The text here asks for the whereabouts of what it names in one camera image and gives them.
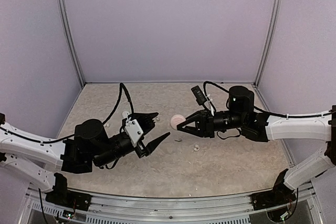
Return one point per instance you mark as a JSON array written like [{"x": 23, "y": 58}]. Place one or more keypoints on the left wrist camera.
[{"x": 133, "y": 130}]

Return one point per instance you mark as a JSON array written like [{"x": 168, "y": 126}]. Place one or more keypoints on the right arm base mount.
[{"x": 273, "y": 200}]

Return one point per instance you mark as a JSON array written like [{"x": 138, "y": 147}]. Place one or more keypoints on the white earbud charging case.
[{"x": 126, "y": 114}]

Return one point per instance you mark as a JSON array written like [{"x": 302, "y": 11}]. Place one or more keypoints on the pink earbud charging case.
[{"x": 176, "y": 120}]

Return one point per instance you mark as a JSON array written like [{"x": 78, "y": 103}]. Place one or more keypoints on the left aluminium frame post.
[{"x": 70, "y": 43}]

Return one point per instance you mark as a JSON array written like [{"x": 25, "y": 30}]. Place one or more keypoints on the white earbud right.
[{"x": 196, "y": 148}]

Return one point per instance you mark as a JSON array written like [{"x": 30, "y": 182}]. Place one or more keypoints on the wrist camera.
[
  {"x": 133, "y": 130},
  {"x": 200, "y": 96}
]

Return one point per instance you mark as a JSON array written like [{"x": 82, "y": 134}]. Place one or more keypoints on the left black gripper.
[{"x": 147, "y": 150}]

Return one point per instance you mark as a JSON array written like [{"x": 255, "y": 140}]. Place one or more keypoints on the aluminium frame post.
[
  {"x": 70, "y": 43},
  {"x": 268, "y": 41}
]

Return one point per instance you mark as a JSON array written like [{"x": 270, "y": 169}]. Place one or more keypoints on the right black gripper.
[{"x": 205, "y": 124}]

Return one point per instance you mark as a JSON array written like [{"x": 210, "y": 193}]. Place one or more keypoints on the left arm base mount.
[{"x": 62, "y": 196}]

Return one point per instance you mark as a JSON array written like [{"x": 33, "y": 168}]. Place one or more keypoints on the right aluminium frame post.
[{"x": 268, "y": 41}]

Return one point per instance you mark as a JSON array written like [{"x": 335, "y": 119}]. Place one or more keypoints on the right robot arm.
[{"x": 260, "y": 126}]

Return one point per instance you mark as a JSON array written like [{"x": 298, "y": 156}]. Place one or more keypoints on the front aluminium rail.
[{"x": 235, "y": 208}]

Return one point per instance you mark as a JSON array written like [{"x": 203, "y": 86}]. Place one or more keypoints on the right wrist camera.
[{"x": 200, "y": 96}]

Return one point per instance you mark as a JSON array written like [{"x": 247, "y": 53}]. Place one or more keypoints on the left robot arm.
[{"x": 42, "y": 160}]

